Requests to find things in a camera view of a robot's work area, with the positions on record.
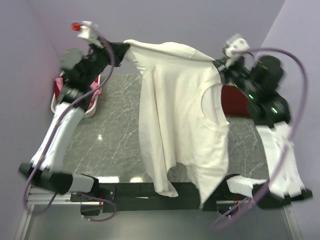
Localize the pink t-shirt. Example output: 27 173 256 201
53 76 102 111

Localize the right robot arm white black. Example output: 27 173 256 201
213 55 313 210

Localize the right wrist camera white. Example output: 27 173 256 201
223 33 250 59

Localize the white plastic laundry basket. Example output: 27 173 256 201
50 71 101 119

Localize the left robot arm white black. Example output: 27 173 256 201
18 44 112 201

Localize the cream white t-shirt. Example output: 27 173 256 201
125 39 229 205

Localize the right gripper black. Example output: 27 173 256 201
214 52 260 98

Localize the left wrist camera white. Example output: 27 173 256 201
70 21 99 40

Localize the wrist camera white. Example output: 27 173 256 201
223 33 250 59
70 21 99 40

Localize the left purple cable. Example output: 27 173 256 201
22 34 118 222

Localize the black base beam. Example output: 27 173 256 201
70 181 245 212

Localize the folded maroon t-shirt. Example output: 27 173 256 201
221 85 251 119

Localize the aluminium frame rail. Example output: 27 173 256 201
13 187 76 240

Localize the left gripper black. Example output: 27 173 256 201
82 35 130 85

